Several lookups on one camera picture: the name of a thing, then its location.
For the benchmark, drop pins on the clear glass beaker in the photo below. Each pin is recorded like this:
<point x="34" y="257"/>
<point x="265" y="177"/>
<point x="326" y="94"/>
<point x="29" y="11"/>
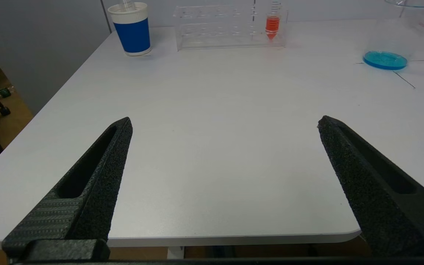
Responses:
<point x="385" y="60"/>

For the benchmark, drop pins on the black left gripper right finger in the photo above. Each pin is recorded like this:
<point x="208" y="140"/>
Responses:
<point x="377" y="198"/>

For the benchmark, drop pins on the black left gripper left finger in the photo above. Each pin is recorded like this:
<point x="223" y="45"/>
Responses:
<point x="98" y="191"/>

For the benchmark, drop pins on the small green object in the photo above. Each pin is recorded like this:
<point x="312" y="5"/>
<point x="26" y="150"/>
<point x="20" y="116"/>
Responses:
<point x="4" y="92"/>

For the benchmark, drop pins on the test tube with red pigment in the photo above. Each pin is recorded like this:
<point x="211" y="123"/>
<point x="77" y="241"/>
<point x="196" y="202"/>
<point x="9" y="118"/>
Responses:
<point x="272" y="24"/>

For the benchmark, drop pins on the blue white paper cup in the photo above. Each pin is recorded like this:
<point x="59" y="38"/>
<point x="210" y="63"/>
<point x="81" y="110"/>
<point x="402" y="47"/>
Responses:
<point x="134" y="35"/>

